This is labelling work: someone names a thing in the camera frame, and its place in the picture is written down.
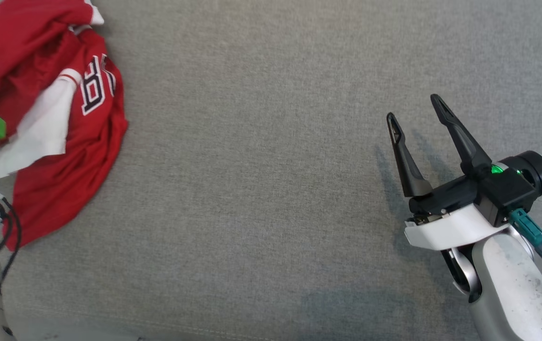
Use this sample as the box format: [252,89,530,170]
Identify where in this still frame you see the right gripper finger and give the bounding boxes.
[430,93,493,180]
[387,112,434,198]

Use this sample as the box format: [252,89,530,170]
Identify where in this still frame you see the right gripper body white shell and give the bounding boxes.
[404,176,524,251]

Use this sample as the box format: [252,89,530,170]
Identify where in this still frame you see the red jersey shirt white sleeves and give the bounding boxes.
[0,28,129,251]

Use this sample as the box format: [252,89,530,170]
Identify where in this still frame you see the right teal cable connector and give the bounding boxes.
[509,208,542,259]

